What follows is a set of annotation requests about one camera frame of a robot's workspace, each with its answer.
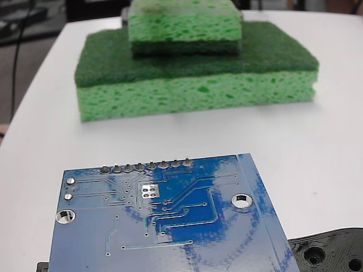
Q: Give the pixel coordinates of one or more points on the large green scrub sponge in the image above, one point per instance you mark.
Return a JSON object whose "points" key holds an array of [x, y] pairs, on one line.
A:
{"points": [[187, 85]]}

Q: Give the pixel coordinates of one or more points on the small green scrub sponge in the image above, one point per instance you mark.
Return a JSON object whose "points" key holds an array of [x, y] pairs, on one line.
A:
{"points": [[184, 28]]}

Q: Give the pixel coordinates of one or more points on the grey metal block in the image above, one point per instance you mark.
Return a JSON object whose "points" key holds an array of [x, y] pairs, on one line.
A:
{"points": [[124, 17]]}

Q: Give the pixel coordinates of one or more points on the black plastic mount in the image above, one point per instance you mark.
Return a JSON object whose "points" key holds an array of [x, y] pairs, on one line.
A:
{"points": [[326, 249]]}

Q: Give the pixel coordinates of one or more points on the dark equipment shelf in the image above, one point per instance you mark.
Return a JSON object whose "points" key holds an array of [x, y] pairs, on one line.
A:
{"points": [[22, 20]]}

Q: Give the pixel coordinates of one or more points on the blue printed circuit board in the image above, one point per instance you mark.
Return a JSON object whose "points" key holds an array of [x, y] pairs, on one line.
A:
{"points": [[170, 232]]}

